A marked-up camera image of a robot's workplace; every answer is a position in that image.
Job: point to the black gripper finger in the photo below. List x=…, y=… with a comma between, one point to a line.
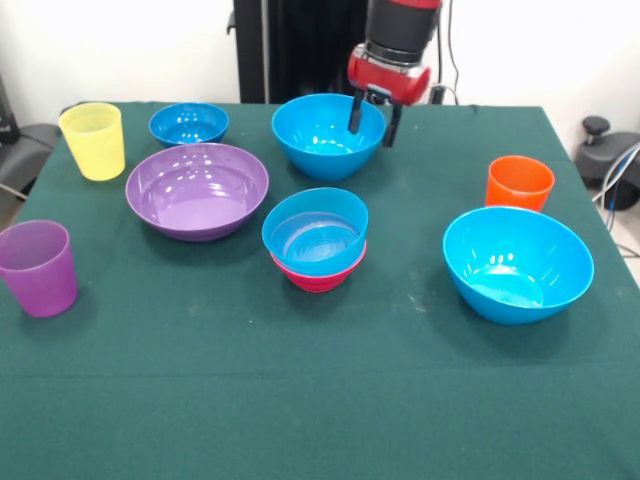
x=391, y=127
x=356, y=115

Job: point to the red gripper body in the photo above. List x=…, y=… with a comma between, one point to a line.
x=390, y=80

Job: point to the large blue bowl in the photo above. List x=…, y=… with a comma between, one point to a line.
x=320, y=145
x=517, y=270

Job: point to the translucent light blue bowl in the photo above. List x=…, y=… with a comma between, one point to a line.
x=305, y=240

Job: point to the small dark blue bowl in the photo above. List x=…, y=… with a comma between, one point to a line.
x=189, y=125

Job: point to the small red bowl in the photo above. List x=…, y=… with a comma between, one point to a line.
x=315, y=282

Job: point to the wide purple bowl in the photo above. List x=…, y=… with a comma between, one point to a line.
x=197, y=195

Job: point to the black power plug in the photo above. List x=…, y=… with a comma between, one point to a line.
x=438, y=94

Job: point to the orange cup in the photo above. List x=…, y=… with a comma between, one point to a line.
x=520, y=187

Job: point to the dark grey chair base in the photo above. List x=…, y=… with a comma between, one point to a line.
x=605, y=160

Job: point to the yellow cup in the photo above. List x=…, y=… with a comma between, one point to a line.
x=95, y=145

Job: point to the dark green tablecloth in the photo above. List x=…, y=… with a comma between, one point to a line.
x=310, y=380

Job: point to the grey padded chair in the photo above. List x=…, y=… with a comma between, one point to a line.
x=22, y=150

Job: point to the purple cup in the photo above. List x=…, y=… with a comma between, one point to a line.
x=40, y=275

